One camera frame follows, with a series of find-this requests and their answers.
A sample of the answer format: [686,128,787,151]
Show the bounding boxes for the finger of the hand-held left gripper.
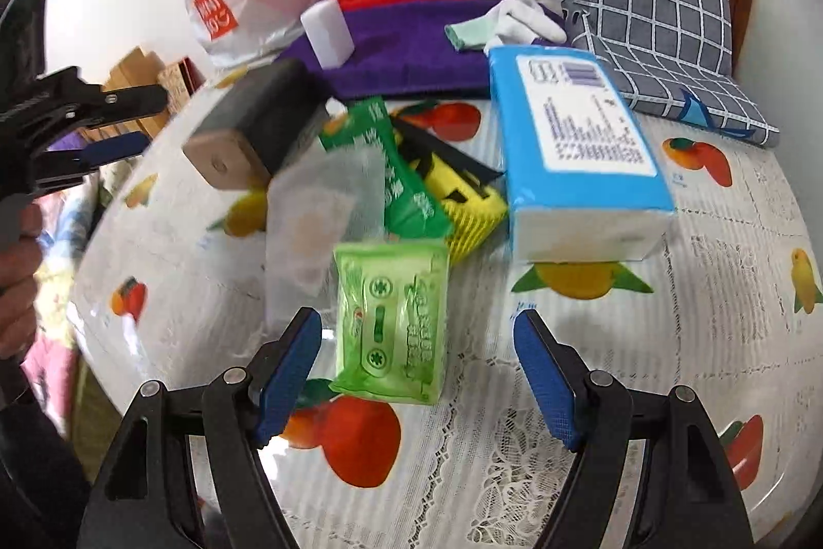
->
[29,131,151,198]
[64,66,170,131]

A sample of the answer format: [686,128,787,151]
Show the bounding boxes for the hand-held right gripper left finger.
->
[76,306,324,549]

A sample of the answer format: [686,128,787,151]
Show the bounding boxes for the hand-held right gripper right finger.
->
[512,308,755,549]

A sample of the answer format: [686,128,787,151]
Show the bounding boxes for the light green tissue packet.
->
[329,239,451,407]

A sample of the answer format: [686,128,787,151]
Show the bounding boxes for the translucent plastic bag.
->
[265,145,387,328]

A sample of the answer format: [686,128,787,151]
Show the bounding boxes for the dark green wipes packet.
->
[319,97,454,242]

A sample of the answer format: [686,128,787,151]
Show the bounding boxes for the person's left hand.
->
[0,205,43,365]

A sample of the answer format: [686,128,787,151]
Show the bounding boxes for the brown cardboard box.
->
[101,46,169,139]

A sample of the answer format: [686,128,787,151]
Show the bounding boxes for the printed box with red edge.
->
[157,59,207,103]

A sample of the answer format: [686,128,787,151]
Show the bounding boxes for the floral printed blanket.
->
[26,128,139,440]

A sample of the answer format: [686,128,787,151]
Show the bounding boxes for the dark tin box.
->
[182,58,332,191]

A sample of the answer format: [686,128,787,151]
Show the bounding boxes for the white sponge block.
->
[300,0,356,69]

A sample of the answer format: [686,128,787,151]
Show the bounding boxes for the blue tissue pack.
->
[485,44,677,265]

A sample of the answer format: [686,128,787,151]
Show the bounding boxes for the purple towel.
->
[276,0,580,100]

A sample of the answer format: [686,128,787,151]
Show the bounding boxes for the mint green cloth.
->
[443,16,499,54]

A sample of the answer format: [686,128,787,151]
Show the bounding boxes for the white glove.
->
[484,0,568,49]

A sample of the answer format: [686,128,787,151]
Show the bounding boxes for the yellow pouch with black straps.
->
[389,117,510,265]

